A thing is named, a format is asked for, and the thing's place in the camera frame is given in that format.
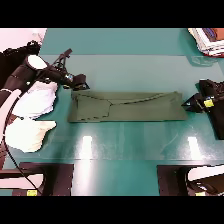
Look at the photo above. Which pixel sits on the cream garment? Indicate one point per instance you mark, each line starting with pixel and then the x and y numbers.
pixel 28 135

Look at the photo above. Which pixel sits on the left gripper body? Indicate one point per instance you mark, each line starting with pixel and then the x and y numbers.
pixel 77 82

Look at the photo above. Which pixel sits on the white garment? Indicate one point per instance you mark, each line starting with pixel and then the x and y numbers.
pixel 38 101

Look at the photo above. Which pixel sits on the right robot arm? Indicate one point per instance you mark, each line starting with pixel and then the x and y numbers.
pixel 203 173

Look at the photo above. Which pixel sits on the olive green shirt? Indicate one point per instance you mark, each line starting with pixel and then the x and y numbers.
pixel 140 110

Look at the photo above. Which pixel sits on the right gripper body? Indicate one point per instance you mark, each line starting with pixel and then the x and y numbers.
pixel 197 102

